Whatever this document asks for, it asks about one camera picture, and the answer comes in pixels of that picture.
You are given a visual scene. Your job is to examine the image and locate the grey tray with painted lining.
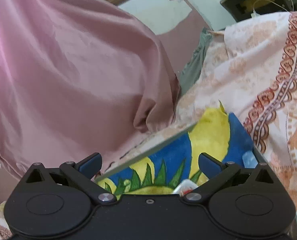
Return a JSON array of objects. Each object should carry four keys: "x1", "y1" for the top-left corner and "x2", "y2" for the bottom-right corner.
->
[{"x1": 95, "y1": 100, "x2": 297, "y2": 240}]

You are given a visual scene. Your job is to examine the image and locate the grey green cloth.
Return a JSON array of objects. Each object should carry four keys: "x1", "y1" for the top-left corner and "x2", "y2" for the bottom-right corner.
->
[{"x1": 179, "y1": 28, "x2": 212, "y2": 98}]

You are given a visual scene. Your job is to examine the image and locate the floral pink bed quilt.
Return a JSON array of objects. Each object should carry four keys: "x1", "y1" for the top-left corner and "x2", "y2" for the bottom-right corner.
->
[{"x1": 0, "y1": 11, "x2": 297, "y2": 239}]

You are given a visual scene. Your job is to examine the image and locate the pink satin pillow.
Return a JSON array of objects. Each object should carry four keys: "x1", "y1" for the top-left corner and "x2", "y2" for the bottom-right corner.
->
[{"x1": 0, "y1": 0, "x2": 182, "y2": 201}]

